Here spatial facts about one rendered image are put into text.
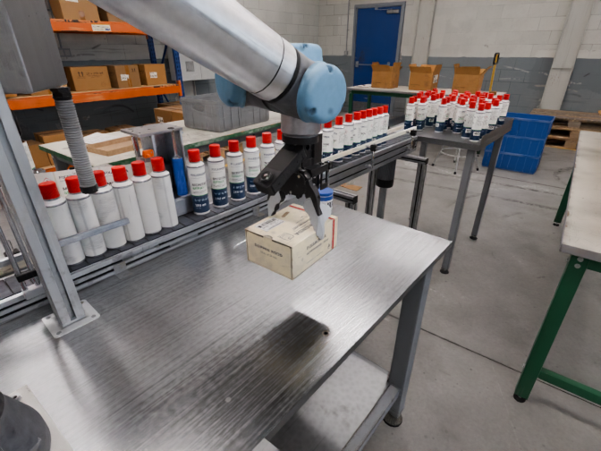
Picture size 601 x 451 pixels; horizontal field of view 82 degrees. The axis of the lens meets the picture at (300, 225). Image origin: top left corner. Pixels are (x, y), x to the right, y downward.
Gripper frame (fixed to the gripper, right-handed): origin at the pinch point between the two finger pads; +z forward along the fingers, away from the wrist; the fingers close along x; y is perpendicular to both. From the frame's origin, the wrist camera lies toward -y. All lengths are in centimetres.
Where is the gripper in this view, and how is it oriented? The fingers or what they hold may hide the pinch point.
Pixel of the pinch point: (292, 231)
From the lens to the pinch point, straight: 73.8
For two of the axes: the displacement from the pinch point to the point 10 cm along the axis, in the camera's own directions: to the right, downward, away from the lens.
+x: -8.0, -2.7, 5.3
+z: -0.1, 9.0, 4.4
